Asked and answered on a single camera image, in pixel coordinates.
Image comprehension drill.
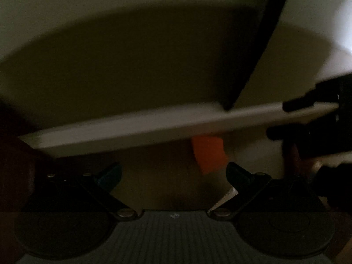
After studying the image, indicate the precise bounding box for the orange plastic wrapper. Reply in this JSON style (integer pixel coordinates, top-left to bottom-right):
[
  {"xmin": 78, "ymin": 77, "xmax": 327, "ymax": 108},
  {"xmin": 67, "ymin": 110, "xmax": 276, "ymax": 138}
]
[{"xmin": 192, "ymin": 135, "xmax": 229, "ymax": 175}]

